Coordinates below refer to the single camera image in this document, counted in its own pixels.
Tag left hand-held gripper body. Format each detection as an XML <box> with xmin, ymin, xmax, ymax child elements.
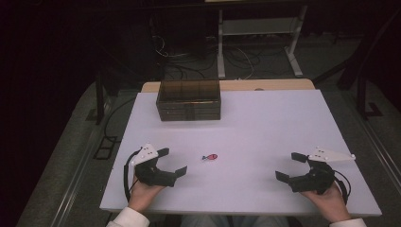
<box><xmin>131</xmin><ymin>143</ymin><xmax>169</xmax><ymax>187</ymax></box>

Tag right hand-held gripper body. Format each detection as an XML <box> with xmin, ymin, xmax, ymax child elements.
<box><xmin>296</xmin><ymin>146</ymin><xmax>357</xmax><ymax>195</ymax></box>

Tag dark transparent drawer box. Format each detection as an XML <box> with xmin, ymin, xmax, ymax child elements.
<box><xmin>155</xmin><ymin>79</ymin><xmax>222</xmax><ymax>122</ymax></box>

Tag person's left hand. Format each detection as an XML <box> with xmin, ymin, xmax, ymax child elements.
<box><xmin>127</xmin><ymin>174</ymin><xmax>166</xmax><ymax>213</ymax></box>

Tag person's right hand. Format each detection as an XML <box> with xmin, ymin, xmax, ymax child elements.
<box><xmin>300</xmin><ymin>182</ymin><xmax>353</xmax><ymax>223</ymax></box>

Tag person's legs in jeans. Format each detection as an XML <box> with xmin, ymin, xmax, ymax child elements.
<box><xmin>179</xmin><ymin>215</ymin><xmax>292</xmax><ymax>227</ymax></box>

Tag black metal stand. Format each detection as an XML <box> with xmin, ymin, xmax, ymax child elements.
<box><xmin>94</xmin><ymin>62</ymin><xmax>122</xmax><ymax>126</ymax></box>
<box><xmin>355</xmin><ymin>70</ymin><xmax>384</xmax><ymax>121</ymax></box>

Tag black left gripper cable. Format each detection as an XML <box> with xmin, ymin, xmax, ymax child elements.
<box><xmin>123</xmin><ymin>148</ymin><xmax>144</xmax><ymax>203</ymax></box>

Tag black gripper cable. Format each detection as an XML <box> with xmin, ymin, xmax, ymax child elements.
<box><xmin>123</xmin><ymin>148</ymin><xmax>144</xmax><ymax>203</ymax></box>
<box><xmin>330</xmin><ymin>169</ymin><xmax>353</xmax><ymax>205</ymax></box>

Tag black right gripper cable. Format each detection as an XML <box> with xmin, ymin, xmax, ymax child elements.
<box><xmin>330</xmin><ymin>169</ymin><xmax>353</xmax><ymax>205</ymax></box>

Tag black floor cable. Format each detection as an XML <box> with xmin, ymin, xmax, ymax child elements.
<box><xmin>103</xmin><ymin>96</ymin><xmax>137</xmax><ymax>142</ymax></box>

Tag tangle of floor cables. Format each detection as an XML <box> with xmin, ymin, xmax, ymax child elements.
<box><xmin>150</xmin><ymin>31</ymin><xmax>264</xmax><ymax>81</ymax></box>

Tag white metal desk frame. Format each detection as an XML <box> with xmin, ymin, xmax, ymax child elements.
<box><xmin>216</xmin><ymin>4</ymin><xmax>309</xmax><ymax>80</ymax></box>

